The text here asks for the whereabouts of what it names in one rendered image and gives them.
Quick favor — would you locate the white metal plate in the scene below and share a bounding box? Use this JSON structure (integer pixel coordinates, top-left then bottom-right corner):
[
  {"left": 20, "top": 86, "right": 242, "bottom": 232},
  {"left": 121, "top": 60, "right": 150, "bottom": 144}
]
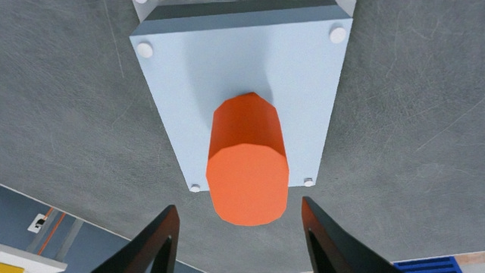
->
[{"left": 129, "top": 5, "right": 352, "bottom": 191}]

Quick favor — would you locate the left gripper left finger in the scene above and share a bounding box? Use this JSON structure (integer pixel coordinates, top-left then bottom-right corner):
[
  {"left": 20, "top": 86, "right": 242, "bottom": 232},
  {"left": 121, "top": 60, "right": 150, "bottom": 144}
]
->
[{"left": 90, "top": 204, "right": 180, "bottom": 273}]

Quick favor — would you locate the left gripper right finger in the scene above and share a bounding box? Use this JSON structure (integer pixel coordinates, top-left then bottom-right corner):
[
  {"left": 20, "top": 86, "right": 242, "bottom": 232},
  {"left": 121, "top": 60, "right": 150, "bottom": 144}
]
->
[{"left": 302, "top": 196, "right": 405, "bottom": 273}]

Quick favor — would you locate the orange cylindrical peg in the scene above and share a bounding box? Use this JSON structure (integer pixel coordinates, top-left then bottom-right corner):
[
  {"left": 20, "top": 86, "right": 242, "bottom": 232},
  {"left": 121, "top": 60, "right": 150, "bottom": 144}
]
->
[{"left": 205, "top": 92, "right": 289, "bottom": 226}]

